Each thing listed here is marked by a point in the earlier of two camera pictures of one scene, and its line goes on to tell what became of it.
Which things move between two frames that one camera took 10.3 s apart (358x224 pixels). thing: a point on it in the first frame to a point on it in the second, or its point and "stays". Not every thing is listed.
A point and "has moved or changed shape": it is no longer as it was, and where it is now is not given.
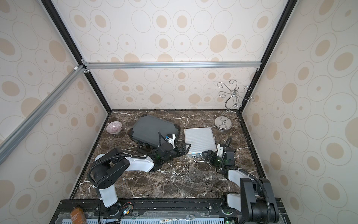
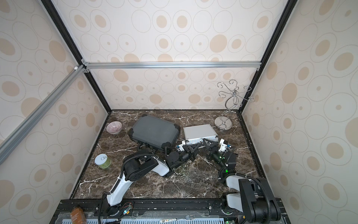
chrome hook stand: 222,123 stays
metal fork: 187,217 stays
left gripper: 183,148 to 190,152
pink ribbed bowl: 113,127 stays
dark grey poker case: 152,130 stays
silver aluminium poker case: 201,139 has moved or changed shape
